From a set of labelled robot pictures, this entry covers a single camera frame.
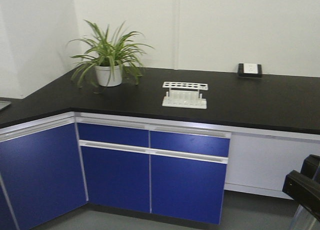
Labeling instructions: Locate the steel sink edge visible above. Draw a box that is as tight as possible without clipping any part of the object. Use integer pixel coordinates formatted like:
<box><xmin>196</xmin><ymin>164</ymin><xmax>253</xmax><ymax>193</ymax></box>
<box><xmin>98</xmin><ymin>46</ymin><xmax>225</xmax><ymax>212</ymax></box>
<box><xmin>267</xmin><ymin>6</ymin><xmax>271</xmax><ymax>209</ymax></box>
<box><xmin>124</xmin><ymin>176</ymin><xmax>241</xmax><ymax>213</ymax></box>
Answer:
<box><xmin>0</xmin><ymin>100</ymin><xmax>12</xmax><ymax>111</ymax></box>

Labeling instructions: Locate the blue right cabinet door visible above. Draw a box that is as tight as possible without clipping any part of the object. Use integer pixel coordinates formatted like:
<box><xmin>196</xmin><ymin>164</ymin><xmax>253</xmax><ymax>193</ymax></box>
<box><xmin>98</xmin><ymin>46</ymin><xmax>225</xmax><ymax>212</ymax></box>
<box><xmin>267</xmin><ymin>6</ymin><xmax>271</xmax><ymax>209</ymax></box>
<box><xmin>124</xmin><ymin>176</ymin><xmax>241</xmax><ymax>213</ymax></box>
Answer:
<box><xmin>151</xmin><ymin>156</ymin><xmax>227</xmax><ymax>224</ymax></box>

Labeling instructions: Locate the blue right drawer front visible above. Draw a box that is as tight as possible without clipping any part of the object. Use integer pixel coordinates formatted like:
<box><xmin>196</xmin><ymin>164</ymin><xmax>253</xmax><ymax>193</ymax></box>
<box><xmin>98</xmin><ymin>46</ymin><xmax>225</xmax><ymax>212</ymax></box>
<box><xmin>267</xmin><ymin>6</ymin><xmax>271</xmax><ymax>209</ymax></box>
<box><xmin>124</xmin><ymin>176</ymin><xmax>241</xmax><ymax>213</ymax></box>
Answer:
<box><xmin>150</xmin><ymin>131</ymin><xmax>230</xmax><ymax>157</ymax></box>

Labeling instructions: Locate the white test tube rack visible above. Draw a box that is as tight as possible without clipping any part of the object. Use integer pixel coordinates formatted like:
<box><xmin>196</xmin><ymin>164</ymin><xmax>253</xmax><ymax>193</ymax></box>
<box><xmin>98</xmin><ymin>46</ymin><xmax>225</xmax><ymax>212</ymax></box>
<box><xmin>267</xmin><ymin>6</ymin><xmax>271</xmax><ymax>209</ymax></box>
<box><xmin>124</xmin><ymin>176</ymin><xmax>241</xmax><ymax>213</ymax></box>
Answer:
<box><xmin>162</xmin><ymin>81</ymin><xmax>209</xmax><ymax>109</ymax></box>

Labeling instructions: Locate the white wall cable conduit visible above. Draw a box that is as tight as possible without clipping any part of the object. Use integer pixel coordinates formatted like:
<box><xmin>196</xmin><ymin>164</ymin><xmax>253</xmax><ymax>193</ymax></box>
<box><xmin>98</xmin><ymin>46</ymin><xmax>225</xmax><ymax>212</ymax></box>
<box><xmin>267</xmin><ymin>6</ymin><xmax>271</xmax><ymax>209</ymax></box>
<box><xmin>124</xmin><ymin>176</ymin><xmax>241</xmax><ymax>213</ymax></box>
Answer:
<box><xmin>174</xmin><ymin>0</ymin><xmax>183</xmax><ymax>70</ymax></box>

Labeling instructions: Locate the blue left drawer front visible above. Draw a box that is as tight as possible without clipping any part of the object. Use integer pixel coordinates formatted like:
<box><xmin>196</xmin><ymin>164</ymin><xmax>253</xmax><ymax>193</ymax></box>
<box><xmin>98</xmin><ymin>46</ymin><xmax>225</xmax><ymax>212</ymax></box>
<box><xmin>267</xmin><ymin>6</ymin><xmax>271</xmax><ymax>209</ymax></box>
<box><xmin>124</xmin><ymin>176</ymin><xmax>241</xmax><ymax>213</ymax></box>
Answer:
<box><xmin>77</xmin><ymin>123</ymin><xmax>149</xmax><ymax>147</ymax></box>

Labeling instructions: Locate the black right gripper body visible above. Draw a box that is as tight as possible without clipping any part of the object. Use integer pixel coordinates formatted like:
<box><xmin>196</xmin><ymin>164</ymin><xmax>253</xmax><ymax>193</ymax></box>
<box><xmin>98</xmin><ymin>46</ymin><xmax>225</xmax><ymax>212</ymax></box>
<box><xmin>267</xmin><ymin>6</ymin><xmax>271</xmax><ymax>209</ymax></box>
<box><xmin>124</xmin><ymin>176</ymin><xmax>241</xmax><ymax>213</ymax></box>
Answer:
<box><xmin>282</xmin><ymin>155</ymin><xmax>320</xmax><ymax>222</ymax></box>

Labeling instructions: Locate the white wall power socket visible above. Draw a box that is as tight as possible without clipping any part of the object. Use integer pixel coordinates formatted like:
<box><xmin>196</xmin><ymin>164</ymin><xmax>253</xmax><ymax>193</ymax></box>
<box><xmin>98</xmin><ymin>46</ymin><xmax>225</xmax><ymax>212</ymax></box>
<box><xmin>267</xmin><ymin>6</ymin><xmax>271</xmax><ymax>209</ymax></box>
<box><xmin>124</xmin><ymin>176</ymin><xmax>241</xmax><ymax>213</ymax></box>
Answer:
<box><xmin>237</xmin><ymin>63</ymin><xmax>262</xmax><ymax>78</ymax></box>

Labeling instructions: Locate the wide glass test tube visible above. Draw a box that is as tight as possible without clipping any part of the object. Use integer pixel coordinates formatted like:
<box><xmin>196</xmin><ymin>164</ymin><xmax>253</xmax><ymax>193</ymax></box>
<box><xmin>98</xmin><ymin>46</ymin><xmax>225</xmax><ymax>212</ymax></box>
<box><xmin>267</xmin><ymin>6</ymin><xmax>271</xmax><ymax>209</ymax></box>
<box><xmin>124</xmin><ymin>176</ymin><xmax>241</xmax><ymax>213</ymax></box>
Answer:
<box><xmin>289</xmin><ymin>205</ymin><xmax>316</xmax><ymax>230</ymax></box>

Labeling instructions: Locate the blue corner cabinet door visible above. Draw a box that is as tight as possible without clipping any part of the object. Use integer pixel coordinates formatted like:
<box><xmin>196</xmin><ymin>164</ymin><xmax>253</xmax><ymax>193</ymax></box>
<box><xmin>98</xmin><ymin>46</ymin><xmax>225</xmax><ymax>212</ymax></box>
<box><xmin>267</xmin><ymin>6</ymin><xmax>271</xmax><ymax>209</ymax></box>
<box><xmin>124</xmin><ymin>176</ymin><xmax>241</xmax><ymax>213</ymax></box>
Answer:
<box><xmin>0</xmin><ymin>124</ymin><xmax>87</xmax><ymax>230</ymax></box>

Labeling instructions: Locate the blue left cabinet door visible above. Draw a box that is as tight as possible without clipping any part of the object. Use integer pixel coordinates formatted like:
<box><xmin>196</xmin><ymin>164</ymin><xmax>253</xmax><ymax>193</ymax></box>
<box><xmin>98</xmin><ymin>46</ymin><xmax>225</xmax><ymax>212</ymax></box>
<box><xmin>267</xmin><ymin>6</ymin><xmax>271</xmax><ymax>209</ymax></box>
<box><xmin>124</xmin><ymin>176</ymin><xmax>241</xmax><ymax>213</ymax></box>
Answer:
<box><xmin>81</xmin><ymin>147</ymin><xmax>150</xmax><ymax>213</ymax></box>

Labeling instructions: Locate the blue drawer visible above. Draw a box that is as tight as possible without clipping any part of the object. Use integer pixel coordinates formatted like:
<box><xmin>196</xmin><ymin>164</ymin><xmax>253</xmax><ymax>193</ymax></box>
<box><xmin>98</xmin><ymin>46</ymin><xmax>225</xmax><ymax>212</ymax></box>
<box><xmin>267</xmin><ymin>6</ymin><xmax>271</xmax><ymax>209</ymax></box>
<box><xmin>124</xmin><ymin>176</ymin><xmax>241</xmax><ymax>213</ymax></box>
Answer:
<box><xmin>150</xmin><ymin>131</ymin><xmax>230</xmax><ymax>157</ymax></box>
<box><xmin>77</xmin><ymin>123</ymin><xmax>149</xmax><ymax>147</ymax></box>

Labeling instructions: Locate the green spider plant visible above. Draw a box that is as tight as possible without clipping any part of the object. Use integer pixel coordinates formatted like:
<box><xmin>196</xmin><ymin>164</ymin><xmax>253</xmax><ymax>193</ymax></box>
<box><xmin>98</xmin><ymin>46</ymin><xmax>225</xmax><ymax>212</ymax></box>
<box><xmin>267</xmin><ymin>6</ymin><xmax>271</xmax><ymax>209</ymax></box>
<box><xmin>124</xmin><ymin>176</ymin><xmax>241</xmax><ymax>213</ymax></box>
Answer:
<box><xmin>70</xmin><ymin>20</ymin><xmax>152</xmax><ymax>88</ymax></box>

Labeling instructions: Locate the white plant pot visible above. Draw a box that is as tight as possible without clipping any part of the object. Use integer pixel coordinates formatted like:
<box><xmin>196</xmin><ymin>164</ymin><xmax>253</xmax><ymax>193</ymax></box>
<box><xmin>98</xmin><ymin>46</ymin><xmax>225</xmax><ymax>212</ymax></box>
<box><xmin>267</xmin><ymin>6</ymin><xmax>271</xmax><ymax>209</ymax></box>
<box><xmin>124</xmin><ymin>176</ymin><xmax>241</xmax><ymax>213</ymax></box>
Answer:
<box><xmin>95</xmin><ymin>65</ymin><xmax>123</xmax><ymax>87</ymax></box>

